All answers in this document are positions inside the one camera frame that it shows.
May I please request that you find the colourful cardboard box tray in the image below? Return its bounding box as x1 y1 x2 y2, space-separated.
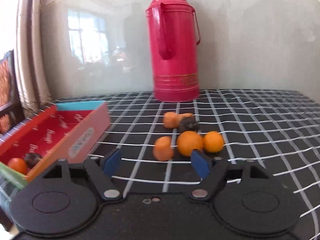
1 101 111 189

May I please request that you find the black white checked tablecloth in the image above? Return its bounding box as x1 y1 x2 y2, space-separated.
1 89 319 239

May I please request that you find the red thermos flask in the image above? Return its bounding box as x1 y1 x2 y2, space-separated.
145 0 201 102

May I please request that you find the dark wooden armchair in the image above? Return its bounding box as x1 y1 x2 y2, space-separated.
0 50 25 135

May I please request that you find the beige curtain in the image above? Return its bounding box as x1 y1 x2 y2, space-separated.
15 0 52 117

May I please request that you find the small orange tangerine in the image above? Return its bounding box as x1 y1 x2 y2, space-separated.
203 131 225 153

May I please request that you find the dark brown mangosteen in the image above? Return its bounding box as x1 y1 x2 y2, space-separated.
177 117 200 133

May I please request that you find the large orange tangerine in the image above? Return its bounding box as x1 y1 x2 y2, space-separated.
176 131 203 157

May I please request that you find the orange persimmon back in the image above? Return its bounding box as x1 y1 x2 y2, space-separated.
163 112 194 129

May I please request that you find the orange persimmon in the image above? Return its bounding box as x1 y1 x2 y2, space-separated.
163 112 194 129
153 137 174 161

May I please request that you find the orange persimmon front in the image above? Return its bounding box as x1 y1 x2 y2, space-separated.
153 137 174 161

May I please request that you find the dark fruit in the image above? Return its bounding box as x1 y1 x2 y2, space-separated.
24 153 42 169

